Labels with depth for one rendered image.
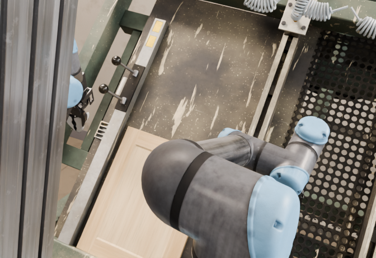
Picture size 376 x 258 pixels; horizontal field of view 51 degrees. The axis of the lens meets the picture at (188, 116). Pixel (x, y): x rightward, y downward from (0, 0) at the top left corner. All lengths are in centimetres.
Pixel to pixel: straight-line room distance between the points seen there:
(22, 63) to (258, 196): 30
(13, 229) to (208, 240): 23
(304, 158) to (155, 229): 74
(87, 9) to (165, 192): 361
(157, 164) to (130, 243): 98
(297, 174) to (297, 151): 6
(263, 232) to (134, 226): 105
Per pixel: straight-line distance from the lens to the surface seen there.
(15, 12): 40
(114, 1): 180
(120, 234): 152
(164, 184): 52
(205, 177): 51
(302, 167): 89
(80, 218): 156
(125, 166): 154
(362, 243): 140
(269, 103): 149
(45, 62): 46
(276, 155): 89
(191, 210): 51
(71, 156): 170
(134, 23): 182
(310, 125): 95
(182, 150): 54
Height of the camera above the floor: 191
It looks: 20 degrees down
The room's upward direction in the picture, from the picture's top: 12 degrees clockwise
